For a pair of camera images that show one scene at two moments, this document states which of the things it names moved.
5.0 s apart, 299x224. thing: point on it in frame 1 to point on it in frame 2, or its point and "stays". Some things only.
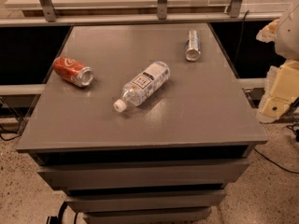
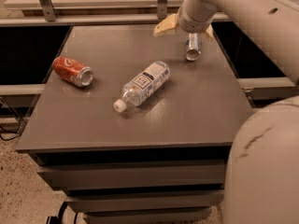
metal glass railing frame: (83, 5) stays
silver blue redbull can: (193, 46) stays
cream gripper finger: (268, 34) to (209, 33)
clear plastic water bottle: (143, 85) stays
